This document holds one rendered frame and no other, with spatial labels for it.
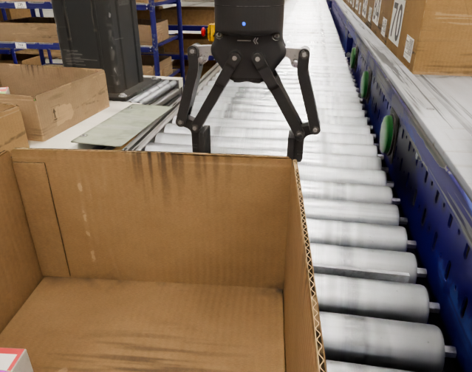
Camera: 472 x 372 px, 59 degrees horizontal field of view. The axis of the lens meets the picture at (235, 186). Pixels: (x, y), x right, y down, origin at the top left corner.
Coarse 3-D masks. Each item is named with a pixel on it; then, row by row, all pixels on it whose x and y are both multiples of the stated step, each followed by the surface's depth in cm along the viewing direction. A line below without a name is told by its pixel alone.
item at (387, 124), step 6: (384, 120) 76; (390, 120) 74; (384, 126) 75; (390, 126) 74; (384, 132) 75; (390, 132) 74; (384, 138) 75; (390, 138) 74; (384, 144) 75; (390, 144) 74; (384, 150) 76
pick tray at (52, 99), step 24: (0, 72) 118; (24, 72) 116; (48, 72) 114; (72, 72) 112; (96, 72) 106; (0, 96) 88; (24, 96) 86; (48, 96) 90; (72, 96) 98; (96, 96) 107; (24, 120) 89; (48, 120) 91; (72, 120) 99
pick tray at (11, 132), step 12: (0, 108) 82; (12, 108) 78; (0, 120) 76; (12, 120) 79; (0, 132) 76; (12, 132) 79; (24, 132) 82; (0, 144) 77; (12, 144) 79; (24, 144) 83
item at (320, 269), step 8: (320, 264) 53; (320, 272) 53; (328, 272) 53; (336, 272) 53; (344, 272) 53; (352, 272) 52; (360, 272) 52; (368, 272) 52; (376, 272) 52; (384, 272) 52; (392, 272) 52; (400, 272) 52; (392, 280) 52; (400, 280) 52
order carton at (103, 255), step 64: (0, 192) 41; (64, 192) 44; (128, 192) 43; (192, 192) 42; (256, 192) 42; (0, 256) 41; (64, 256) 47; (128, 256) 47; (192, 256) 46; (256, 256) 45; (0, 320) 41; (64, 320) 43; (128, 320) 43; (192, 320) 43; (256, 320) 43; (320, 320) 21
